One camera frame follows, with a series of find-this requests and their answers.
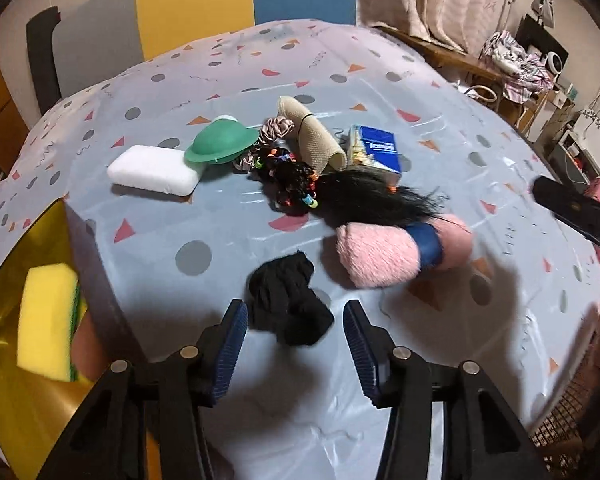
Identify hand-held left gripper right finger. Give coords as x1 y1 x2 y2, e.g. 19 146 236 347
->
342 299 551 480

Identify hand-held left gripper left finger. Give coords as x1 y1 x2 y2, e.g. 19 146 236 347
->
37 299 249 480

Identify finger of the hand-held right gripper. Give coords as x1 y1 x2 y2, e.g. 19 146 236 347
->
532 176 600 261

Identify black cloth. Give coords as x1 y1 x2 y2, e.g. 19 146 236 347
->
248 252 335 347

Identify pink fluffy roll blue band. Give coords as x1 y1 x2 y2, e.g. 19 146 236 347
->
334 214 473 289

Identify black hair piece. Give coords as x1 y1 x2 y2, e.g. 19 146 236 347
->
312 169 446 226

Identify pile of colourful hair ties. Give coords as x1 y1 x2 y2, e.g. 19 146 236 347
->
252 147 321 217

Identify green silicone cap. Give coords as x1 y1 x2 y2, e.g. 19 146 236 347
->
184 115 258 167

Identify gold box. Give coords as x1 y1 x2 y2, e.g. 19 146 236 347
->
0 199 161 480

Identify white cabinet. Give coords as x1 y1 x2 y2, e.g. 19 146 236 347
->
550 105 600 191

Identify striped clothes pile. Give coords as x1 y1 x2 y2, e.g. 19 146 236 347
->
482 30 556 106

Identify black monitor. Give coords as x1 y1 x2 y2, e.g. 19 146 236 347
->
517 14 568 61

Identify yellow sponge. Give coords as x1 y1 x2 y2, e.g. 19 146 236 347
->
16 264 86 383

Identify wooden desk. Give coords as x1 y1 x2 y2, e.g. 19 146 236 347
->
375 25 551 128

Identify white sponge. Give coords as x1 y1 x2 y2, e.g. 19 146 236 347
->
106 145 206 197

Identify blue tissue packet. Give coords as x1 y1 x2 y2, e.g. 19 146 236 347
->
347 125 403 183

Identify beige rolled cloth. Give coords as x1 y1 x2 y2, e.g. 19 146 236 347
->
276 95 348 173

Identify striped scrunchie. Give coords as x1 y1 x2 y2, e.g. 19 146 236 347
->
232 115 297 173

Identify printed plastic sheet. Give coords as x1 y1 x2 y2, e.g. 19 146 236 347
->
0 19 600 480

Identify grey yellow blue chair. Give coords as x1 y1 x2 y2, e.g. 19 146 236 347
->
26 0 357 116

